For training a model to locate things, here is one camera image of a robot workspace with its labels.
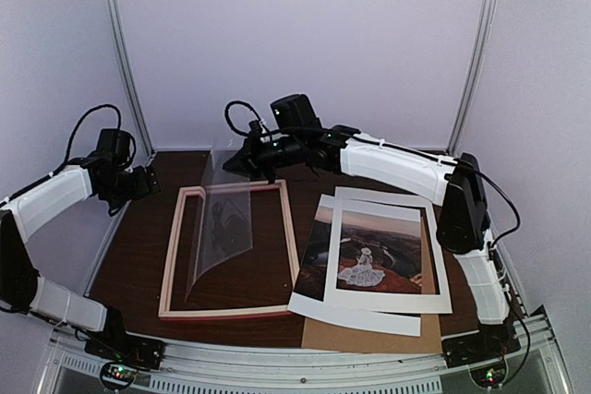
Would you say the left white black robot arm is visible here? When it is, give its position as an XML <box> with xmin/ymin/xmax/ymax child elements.
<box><xmin>1</xmin><ymin>157</ymin><xmax>160</xmax><ymax>361</ymax></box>

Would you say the white mat board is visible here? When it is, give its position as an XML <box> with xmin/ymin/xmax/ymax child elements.
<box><xmin>323</xmin><ymin>186</ymin><xmax>452</xmax><ymax>314</ymax></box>

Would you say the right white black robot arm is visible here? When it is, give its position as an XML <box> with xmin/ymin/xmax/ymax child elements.
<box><xmin>223</xmin><ymin>121</ymin><xmax>517</xmax><ymax>359</ymax></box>

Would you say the left round controller board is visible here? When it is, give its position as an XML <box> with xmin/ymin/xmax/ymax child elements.
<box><xmin>99</xmin><ymin>361</ymin><xmax>139</xmax><ymax>391</ymax></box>

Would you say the round controller board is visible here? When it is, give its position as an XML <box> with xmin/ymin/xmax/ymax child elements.
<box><xmin>469</xmin><ymin>362</ymin><xmax>508</xmax><ymax>389</ymax></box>
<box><xmin>99</xmin><ymin>361</ymin><xmax>139</xmax><ymax>391</ymax></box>

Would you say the landscape photo with white border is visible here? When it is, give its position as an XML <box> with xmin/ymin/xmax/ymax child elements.
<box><xmin>287</xmin><ymin>195</ymin><xmax>421</xmax><ymax>338</ymax></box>

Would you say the right round controller board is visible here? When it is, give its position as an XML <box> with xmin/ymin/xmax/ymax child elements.
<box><xmin>469</xmin><ymin>362</ymin><xmax>508</xmax><ymax>389</ymax></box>

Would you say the aluminium corner post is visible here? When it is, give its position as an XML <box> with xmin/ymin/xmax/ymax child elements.
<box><xmin>446</xmin><ymin>0</ymin><xmax>498</xmax><ymax>155</ymax></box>
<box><xmin>105</xmin><ymin>0</ymin><xmax>156</xmax><ymax>160</ymax></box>

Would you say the right aluminium corner post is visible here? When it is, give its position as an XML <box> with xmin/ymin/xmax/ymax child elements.
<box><xmin>446</xmin><ymin>0</ymin><xmax>498</xmax><ymax>155</ymax></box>

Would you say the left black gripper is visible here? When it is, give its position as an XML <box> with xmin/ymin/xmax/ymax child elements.
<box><xmin>102</xmin><ymin>164</ymin><xmax>159</xmax><ymax>209</ymax></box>

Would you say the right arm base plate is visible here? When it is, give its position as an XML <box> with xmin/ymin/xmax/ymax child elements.
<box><xmin>442</xmin><ymin>331</ymin><xmax>521</xmax><ymax>368</ymax></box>

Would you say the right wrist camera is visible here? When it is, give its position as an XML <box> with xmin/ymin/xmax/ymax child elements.
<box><xmin>271</xmin><ymin>93</ymin><xmax>321</xmax><ymax>129</ymax></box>

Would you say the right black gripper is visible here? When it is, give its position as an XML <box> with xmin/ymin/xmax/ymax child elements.
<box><xmin>223</xmin><ymin>130</ymin><xmax>304</xmax><ymax>184</ymax></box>

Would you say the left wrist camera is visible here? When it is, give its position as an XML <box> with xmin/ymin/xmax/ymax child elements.
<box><xmin>96</xmin><ymin>128</ymin><xmax>137</xmax><ymax>169</ymax></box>

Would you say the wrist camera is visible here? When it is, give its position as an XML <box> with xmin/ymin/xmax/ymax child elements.
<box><xmin>271</xmin><ymin>93</ymin><xmax>321</xmax><ymax>129</ymax></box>
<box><xmin>96</xmin><ymin>128</ymin><xmax>137</xmax><ymax>169</ymax></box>

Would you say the brown cardboard backing board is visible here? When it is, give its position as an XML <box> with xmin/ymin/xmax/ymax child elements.
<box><xmin>301</xmin><ymin>315</ymin><xmax>442</xmax><ymax>357</ymax></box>

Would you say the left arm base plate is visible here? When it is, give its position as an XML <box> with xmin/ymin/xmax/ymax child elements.
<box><xmin>81</xmin><ymin>329</ymin><xmax>165</xmax><ymax>370</ymax></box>

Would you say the left aluminium corner post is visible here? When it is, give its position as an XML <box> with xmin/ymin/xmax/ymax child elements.
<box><xmin>105</xmin><ymin>0</ymin><xmax>156</xmax><ymax>160</ymax></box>

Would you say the clear acrylic sheet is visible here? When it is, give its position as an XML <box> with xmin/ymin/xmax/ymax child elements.
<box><xmin>185</xmin><ymin>149</ymin><xmax>253</xmax><ymax>299</ymax></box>

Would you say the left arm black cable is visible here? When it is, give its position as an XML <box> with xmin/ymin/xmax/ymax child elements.
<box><xmin>59</xmin><ymin>104</ymin><xmax>124</xmax><ymax>169</ymax></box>

